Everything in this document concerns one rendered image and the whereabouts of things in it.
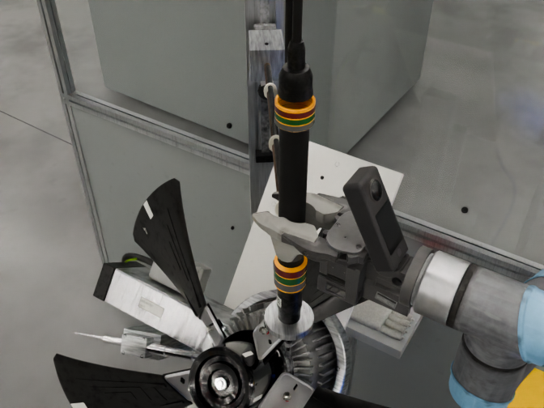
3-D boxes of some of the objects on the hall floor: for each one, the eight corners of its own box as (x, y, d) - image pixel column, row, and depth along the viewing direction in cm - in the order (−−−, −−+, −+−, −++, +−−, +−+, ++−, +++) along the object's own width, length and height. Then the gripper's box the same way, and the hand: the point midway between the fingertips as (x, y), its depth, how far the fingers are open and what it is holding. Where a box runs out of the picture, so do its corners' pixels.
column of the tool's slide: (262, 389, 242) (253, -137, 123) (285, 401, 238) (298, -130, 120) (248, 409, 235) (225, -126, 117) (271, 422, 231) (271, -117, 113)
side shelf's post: (331, 447, 224) (350, 288, 170) (341, 452, 223) (363, 294, 168) (325, 456, 222) (343, 298, 167) (336, 461, 220) (357, 304, 166)
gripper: (396, 341, 72) (239, 268, 80) (432, 277, 79) (285, 216, 88) (406, 291, 66) (236, 218, 75) (445, 226, 74) (286, 167, 82)
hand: (272, 204), depth 79 cm, fingers closed on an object, 4 cm apart
